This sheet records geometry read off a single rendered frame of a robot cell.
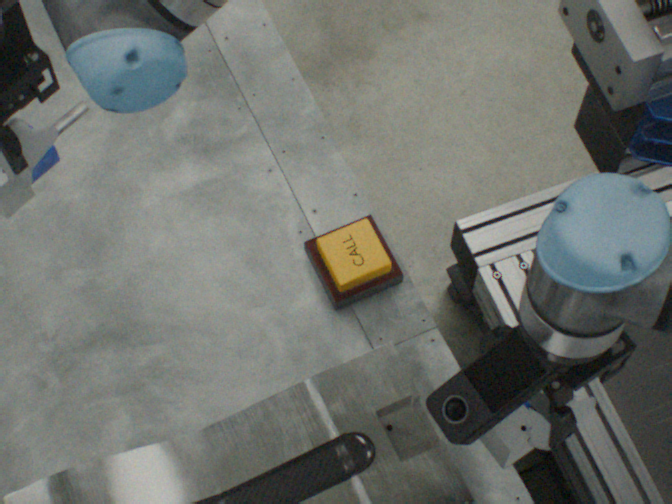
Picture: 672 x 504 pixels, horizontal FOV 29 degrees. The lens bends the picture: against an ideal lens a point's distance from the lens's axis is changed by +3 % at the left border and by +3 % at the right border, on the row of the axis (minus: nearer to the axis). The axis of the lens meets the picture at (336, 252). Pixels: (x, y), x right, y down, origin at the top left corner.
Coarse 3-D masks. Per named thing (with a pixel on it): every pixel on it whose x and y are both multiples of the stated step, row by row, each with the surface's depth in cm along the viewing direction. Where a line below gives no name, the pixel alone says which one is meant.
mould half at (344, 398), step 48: (336, 384) 119; (384, 384) 119; (192, 432) 118; (240, 432) 118; (288, 432) 118; (336, 432) 117; (384, 432) 117; (48, 480) 111; (96, 480) 112; (144, 480) 114; (192, 480) 115; (240, 480) 116; (384, 480) 115; (432, 480) 116
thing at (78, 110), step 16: (80, 112) 127; (32, 128) 125; (64, 128) 127; (48, 160) 125; (0, 176) 121; (0, 192) 121; (16, 192) 123; (32, 192) 126; (0, 208) 124; (16, 208) 125
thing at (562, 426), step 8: (560, 408) 101; (568, 408) 101; (544, 416) 103; (552, 416) 102; (560, 416) 100; (568, 416) 101; (552, 424) 103; (560, 424) 101; (568, 424) 102; (552, 432) 104; (560, 432) 102; (568, 432) 102; (552, 440) 105; (560, 440) 103; (552, 448) 106
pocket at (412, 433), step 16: (400, 400) 119; (416, 400) 120; (384, 416) 121; (400, 416) 121; (416, 416) 121; (400, 432) 120; (416, 432) 120; (432, 432) 119; (400, 448) 120; (416, 448) 120
